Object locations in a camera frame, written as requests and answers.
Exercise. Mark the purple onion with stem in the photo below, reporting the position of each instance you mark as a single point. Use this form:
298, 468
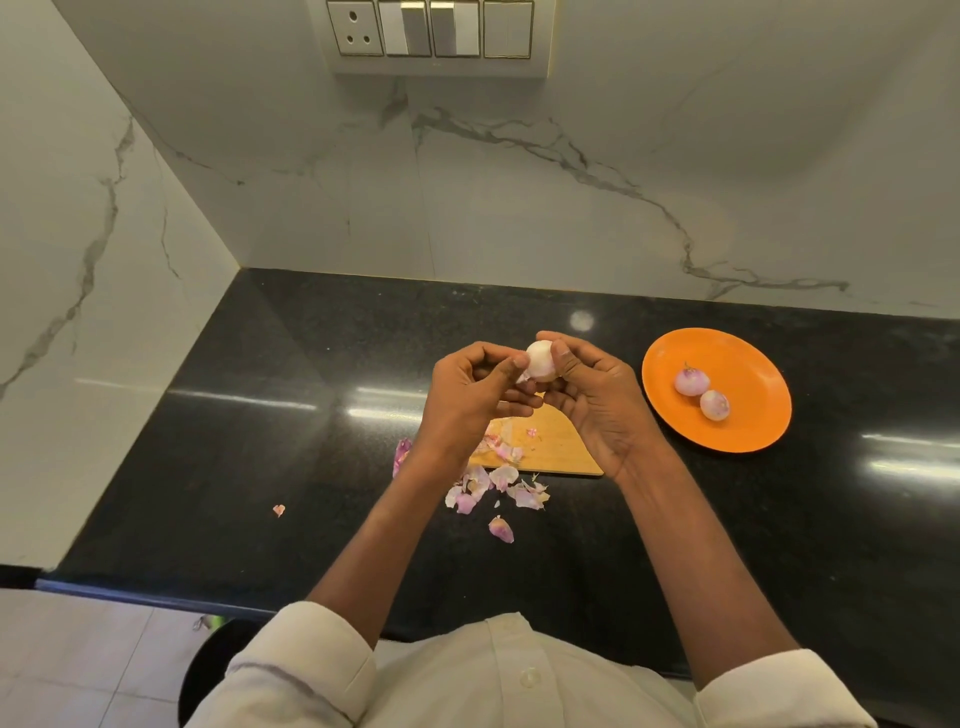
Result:
691, 382

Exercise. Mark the small purple onion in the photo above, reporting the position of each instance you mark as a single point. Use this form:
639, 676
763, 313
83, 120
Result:
715, 405

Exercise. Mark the person's left forearm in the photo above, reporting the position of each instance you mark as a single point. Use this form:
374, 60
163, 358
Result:
390, 540

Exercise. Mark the white wall switch panel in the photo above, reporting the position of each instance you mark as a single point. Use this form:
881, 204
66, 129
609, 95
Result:
431, 34

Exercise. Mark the person's left thumb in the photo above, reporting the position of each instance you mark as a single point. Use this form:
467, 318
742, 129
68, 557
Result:
510, 362

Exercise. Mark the person's white shirt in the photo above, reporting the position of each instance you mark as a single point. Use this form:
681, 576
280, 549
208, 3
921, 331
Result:
487, 682

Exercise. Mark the person's left hand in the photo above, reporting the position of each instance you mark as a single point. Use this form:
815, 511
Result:
457, 405

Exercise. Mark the person's right forearm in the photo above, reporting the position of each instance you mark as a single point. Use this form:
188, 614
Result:
697, 570

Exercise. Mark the peeled white onion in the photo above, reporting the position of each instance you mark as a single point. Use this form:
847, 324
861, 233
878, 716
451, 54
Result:
541, 358

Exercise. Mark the wooden cutting board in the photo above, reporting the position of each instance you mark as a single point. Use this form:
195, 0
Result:
555, 450

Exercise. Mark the person's right thumb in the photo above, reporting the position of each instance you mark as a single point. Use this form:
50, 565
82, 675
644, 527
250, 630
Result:
566, 367

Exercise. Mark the orange round plate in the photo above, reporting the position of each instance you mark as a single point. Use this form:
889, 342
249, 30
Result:
742, 420

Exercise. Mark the pile of onion peels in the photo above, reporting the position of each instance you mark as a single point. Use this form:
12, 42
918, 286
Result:
480, 484

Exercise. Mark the person's right hand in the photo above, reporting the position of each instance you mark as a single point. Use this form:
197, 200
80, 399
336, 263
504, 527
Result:
600, 409

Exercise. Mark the black stool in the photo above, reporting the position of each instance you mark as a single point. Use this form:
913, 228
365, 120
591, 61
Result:
214, 667

